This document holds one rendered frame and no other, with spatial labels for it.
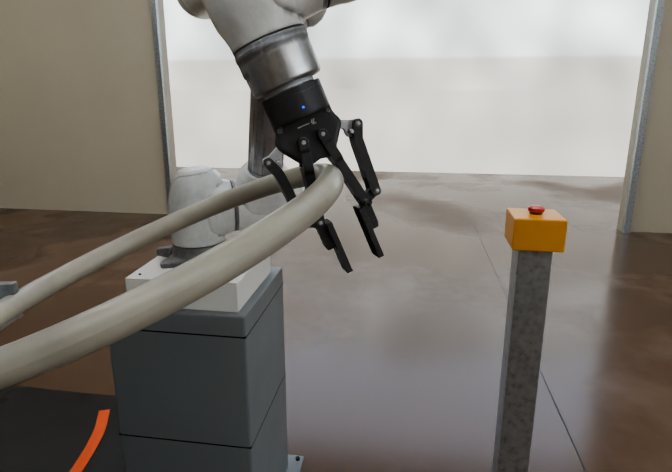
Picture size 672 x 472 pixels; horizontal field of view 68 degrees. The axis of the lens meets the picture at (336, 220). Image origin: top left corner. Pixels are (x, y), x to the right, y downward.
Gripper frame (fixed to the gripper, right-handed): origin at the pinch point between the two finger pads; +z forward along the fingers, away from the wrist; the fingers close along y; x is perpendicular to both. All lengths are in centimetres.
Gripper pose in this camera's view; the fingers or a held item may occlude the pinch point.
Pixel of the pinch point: (353, 239)
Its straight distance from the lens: 64.1
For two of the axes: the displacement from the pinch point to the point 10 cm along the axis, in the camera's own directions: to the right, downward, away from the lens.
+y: -8.9, 4.2, -1.5
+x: 2.3, 1.4, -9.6
